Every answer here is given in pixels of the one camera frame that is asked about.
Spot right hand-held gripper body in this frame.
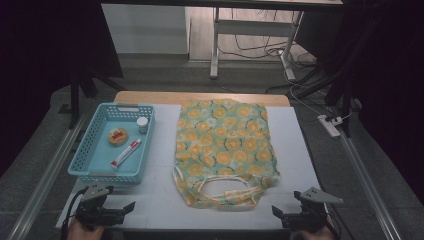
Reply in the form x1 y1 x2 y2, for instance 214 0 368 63
293 186 345 233

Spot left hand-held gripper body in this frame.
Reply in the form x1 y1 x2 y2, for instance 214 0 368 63
75 184 116 232

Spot blue plastic basket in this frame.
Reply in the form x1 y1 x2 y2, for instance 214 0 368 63
67 102 156 186

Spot white red toothpaste tube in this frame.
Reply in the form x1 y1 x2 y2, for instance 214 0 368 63
110 137 143 169

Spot orange flower print cloth bag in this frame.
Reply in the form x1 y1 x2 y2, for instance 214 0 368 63
172 97 281 211

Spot small white jar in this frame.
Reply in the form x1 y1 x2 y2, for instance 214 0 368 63
136 116 150 135

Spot person's right hand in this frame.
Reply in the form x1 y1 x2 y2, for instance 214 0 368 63
289 223 335 240

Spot person's left hand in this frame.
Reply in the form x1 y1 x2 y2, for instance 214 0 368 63
65 218 108 240

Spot white foam mat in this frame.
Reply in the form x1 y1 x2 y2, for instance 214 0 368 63
55 103 334 231

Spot white power strip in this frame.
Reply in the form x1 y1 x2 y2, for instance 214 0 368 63
316 114 344 139

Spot black metal stand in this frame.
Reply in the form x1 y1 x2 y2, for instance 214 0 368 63
264 49 366 138
67 64 127 130

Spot dark curtain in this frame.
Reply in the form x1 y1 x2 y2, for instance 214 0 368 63
294 0 424 205
0 0 124 178

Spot white panel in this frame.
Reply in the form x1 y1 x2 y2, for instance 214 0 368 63
101 3 192 55

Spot left hand-held gripper black cable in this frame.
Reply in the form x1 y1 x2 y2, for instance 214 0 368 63
60 187 90 240

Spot aluminium rail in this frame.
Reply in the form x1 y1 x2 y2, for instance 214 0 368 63
6 111 88 240
337 131 405 240

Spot white cable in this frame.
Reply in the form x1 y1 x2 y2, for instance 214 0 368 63
283 68 354 122

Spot black floor cables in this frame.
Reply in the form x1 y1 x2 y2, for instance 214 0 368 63
217 9 318 69

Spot white desk frame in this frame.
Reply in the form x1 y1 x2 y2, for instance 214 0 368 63
209 6 305 81

